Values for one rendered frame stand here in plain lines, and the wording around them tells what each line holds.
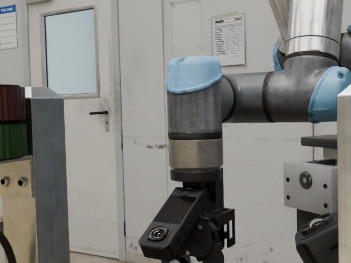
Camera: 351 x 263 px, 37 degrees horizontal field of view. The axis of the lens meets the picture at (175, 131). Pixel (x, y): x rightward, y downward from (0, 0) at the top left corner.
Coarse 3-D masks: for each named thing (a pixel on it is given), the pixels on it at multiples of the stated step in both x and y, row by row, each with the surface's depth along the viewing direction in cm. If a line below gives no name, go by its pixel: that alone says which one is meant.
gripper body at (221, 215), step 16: (176, 176) 70; (192, 176) 69; (208, 176) 69; (208, 192) 72; (208, 208) 72; (224, 208) 75; (208, 224) 69; (224, 224) 72; (192, 240) 69; (208, 240) 68; (224, 240) 74
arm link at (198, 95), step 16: (176, 64) 69; (192, 64) 68; (208, 64) 68; (176, 80) 69; (192, 80) 68; (208, 80) 68; (224, 80) 73; (176, 96) 69; (192, 96) 68; (208, 96) 68; (224, 96) 71; (176, 112) 69; (192, 112) 68; (208, 112) 68; (224, 112) 72; (176, 128) 69; (192, 128) 68; (208, 128) 68
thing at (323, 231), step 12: (324, 216) 38; (336, 216) 37; (312, 228) 36; (324, 228) 36; (336, 228) 35; (300, 240) 36; (312, 240) 35; (324, 240) 35; (336, 240) 35; (300, 252) 36; (312, 252) 35; (324, 252) 35; (336, 252) 35
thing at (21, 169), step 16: (0, 160) 34; (16, 160) 36; (32, 160) 38; (0, 176) 39; (16, 176) 38; (32, 176) 38; (0, 192) 39; (16, 192) 38; (32, 192) 38; (0, 240) 37
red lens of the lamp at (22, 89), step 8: (0, 88) 34; (8, 88) 34; (16, 88) 35; (24, 88) 36; (0, 96) 34; (8, 96) 34; (16, 96) 35; (24, 96) 36; (0, 104) 34; (8, 104) 34; (16, 104) 35; (24, 104) 36; (0, 112) 34; (8, 112) 34; (16, 112) 35; (24, 112) 36; (0, 120) 34
